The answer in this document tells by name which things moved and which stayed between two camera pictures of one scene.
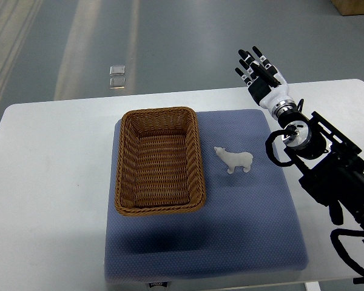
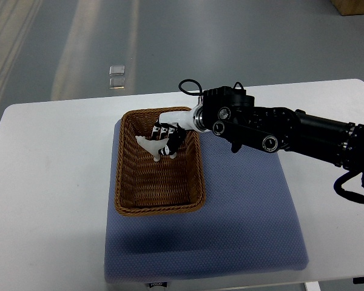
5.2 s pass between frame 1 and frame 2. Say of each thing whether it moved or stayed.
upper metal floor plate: stayed
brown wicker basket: stayed
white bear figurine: moved
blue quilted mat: stayed
